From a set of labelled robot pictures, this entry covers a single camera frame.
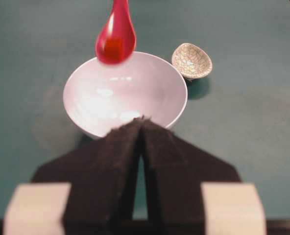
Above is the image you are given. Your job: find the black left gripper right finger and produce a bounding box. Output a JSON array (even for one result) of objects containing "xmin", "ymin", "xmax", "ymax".
[{"xmin": 140, "ymin": 119, "xmax": 241, "ymax": 235}]

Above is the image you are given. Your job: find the small red block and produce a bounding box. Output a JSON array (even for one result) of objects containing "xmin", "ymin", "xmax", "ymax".
[{"xmin": 104, "ymin": 38, "xmax": 122, "ymax": 59}]

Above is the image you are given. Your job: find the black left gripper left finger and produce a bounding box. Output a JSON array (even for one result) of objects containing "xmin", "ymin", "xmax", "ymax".
[{"xmin": 31, "ymin": 118, "xmax": 144, "ymax": 235}]

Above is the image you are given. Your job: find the small crackle-glaze dish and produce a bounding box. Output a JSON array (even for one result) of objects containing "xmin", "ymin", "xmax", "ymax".
[{"xmin": 171, "ymin": 43, "xmax": 213, "ymax": 81}]

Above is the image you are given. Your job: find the large white bowl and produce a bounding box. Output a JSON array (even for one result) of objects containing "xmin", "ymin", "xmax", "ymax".
[{"xmin": 63, "ymin": 51, "xmax": 188, "ymax": 139}]

